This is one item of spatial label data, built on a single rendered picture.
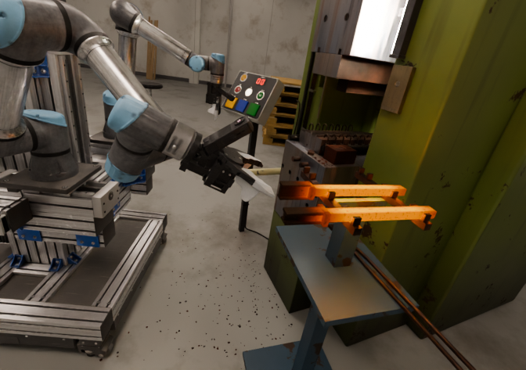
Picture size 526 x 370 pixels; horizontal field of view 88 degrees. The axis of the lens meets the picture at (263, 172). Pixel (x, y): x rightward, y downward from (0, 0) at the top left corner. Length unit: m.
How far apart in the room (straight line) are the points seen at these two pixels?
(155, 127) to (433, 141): 0.92
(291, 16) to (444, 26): 9.15
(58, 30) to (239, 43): 9.39
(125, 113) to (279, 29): 9.67
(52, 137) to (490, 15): 1.44
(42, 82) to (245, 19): 9.05
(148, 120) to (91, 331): 1.08
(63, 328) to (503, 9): 1.93
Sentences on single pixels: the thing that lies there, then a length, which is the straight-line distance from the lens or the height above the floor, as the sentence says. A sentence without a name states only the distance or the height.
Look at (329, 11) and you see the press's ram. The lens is 1.42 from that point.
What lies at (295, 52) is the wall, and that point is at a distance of 10.16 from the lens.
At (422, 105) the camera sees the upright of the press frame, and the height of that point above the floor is 1.23.
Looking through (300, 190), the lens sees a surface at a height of 1.01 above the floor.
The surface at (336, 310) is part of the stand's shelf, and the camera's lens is 0.82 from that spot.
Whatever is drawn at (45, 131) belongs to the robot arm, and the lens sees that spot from 1.16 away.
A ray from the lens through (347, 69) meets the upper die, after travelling 1.31.
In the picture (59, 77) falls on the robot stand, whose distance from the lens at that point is 1.37.
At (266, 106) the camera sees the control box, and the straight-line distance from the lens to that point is 1.66.
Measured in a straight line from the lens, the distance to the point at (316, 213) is 0.62.
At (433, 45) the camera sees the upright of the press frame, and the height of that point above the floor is 1.43.
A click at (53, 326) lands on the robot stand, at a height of 0.20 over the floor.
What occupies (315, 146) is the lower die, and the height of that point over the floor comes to 0.94.
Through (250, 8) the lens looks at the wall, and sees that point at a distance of 10.18.
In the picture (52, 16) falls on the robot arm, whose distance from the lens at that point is 0.85.
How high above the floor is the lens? 1.33
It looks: 24 degrees down
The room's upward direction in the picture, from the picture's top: 8 degrees clockwise
